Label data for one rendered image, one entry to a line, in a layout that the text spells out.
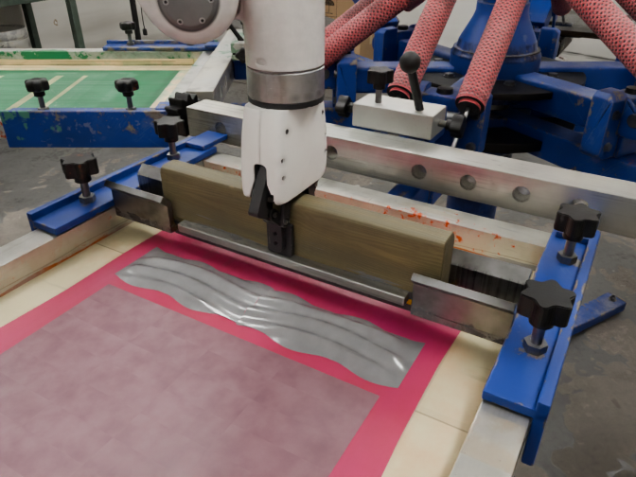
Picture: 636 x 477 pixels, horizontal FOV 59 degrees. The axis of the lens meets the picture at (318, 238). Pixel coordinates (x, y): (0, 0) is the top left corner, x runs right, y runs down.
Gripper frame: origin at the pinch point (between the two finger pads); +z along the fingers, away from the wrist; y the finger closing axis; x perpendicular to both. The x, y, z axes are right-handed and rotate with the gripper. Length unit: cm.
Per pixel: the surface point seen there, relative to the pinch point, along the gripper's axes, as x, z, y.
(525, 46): 7, -6, -80
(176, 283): -10.0, 5.7, 8.5
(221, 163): -22.2, 2.5, -15.5
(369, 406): 16.7, 6.0, 13.7
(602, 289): 37, 102, -169
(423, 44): -5, -10, -52
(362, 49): -170, 69, -371
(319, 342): 9.1, 5.4, 9.3
